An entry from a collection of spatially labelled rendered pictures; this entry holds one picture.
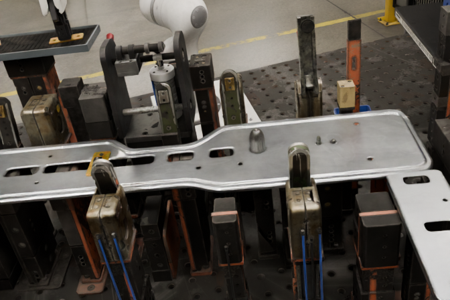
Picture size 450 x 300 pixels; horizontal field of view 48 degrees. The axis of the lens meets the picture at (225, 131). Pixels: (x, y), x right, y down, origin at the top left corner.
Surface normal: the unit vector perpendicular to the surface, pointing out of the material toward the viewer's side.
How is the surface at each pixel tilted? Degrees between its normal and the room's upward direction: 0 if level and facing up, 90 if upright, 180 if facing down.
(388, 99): 0
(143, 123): 0
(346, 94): 90
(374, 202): 0
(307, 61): 81
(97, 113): 90
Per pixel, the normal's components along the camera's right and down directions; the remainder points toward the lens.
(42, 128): -0.01, 0.54
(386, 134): -0.12, -0.84
